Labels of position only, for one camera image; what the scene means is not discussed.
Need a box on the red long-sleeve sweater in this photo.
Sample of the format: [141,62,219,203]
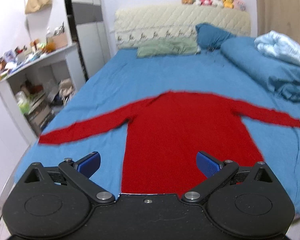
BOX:
[39,92,300,195]

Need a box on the beige bag on floor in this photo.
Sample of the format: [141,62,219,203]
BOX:
[59,78,75,105]

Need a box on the green tissue pack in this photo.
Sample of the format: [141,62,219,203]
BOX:
[15,91,31,114]

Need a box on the white shelf desk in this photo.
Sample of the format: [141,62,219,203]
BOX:
[0,43,86,145]

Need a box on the blue bed sheet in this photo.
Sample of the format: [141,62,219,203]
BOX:
[15,49,300,215]

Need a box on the blue folded duvet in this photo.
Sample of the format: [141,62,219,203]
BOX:
[220,36,300,102]

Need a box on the orange plush on desk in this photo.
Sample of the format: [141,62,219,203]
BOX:
[42,41,56,54]

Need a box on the dark blue pillow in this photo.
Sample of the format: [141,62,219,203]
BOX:
[196,23,236,49]

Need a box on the framed photo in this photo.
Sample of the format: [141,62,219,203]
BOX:
[3,50,16,62]

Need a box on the green pillow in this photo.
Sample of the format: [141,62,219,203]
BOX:
[137,37,201,58]

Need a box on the woven storage basket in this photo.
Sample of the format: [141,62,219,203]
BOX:
[46,27,68,50]

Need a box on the light blue blanket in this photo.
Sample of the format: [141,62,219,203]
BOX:
[254,30,300,67]

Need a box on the cream quilted headboard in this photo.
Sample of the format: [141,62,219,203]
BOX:
[114,4,251,49]

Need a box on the light pink plush toy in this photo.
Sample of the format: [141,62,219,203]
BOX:
[233,0,246,11]

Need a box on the yellow plush toy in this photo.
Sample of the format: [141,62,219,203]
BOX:
[222,0,234,9]

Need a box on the white plush toy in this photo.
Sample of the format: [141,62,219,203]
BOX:
[211,0,224,8]

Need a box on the white grey wardrobe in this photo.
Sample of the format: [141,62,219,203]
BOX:
[64,0,110,79]

